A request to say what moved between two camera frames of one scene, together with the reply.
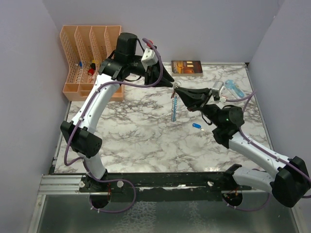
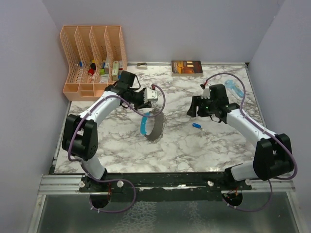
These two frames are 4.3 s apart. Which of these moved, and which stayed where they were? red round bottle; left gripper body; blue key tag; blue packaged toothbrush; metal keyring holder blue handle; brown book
Moved: metal keyring holder blue handle; left gripper body
Stayed: blue key tag; brown book; blue packaged toothbrush; red round bottle
